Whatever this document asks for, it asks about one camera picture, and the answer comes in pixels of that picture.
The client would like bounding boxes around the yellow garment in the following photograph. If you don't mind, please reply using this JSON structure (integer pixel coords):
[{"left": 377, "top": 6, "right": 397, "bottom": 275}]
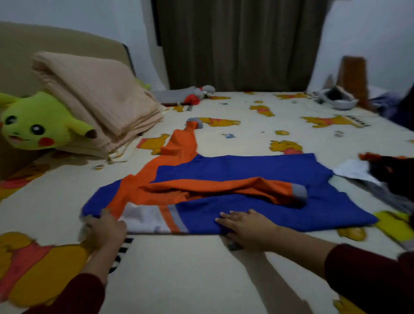
[{"left": 373, "top": 210, "right": 414, "bottom": 251}]

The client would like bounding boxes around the person's left forearm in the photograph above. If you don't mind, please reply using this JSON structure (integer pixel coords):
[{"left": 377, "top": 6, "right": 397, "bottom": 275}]
[{"left": 23, "top": 241, "right": 121, "bottom": 314}]

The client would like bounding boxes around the blue and orange shirt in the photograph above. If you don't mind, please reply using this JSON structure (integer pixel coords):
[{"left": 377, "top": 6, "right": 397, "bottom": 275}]
[{"left": 81, "top": 118, "right": 379, "bottom": 235}]

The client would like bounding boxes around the beige headboard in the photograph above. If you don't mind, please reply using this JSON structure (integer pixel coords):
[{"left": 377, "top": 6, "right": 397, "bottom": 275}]
[{"left": 0, "top": 21, "right": 136, "bottom": 180}]

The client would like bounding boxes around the dark blue bedding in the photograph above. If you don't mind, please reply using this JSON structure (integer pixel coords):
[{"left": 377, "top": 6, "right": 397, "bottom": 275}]
[{"left": 369, "top": 85, "right": 414, "bottom": 131}]

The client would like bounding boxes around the cartoon print bed sheet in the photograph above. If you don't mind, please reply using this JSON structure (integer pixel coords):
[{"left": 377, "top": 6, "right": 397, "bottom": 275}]
[{"left": 0, "top": 91, "right": 414, "bottom": 314}]

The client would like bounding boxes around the person's left hand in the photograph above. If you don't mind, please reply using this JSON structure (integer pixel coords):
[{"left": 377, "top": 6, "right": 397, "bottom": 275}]
[{"left": 80, "top": 209, "right": 127, "bottom": 251}]

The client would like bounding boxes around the yellow plush toy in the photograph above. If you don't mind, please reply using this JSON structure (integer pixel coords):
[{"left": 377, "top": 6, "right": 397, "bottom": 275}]
[{"left": 0, "top": 91, "right": 97, "bottom": 151}]

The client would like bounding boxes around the brown curtain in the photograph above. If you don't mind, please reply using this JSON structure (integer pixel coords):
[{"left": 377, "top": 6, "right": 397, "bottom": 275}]
[{"left": 151, "top": 0, "right": 330, "bottom": 92}]

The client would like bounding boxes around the folded beige blanket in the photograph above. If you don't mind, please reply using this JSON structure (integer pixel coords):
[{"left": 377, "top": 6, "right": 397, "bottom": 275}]
[{"left": 32, "top": 52, "right": 166, "bottom": 154}]

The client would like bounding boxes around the white garment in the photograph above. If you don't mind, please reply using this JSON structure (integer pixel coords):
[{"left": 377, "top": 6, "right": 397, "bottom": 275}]
[{"left": 333, "top": 159, "right": 382, "bottom": 185}]

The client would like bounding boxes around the pile of dark clothes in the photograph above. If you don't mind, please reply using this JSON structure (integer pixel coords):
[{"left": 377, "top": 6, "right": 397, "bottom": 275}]
[{"left": 358, "top": 153, "right": 414, "bottom": 214}]

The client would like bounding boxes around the person's right hand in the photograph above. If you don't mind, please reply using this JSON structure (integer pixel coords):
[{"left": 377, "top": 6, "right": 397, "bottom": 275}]
[{"left": 215, "top": 209, "right": 281, "bottom": 251}]

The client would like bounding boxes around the brown cushion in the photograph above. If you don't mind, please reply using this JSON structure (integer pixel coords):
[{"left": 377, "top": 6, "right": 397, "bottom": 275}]
[{"left": 336, "top": 56, "right": 370, "bottom": 108}]

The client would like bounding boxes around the person's right forearm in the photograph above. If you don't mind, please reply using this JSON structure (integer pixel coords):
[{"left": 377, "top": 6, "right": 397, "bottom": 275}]
[{"left": 263, "top": 225, "right": 414, "bottom": 314}]

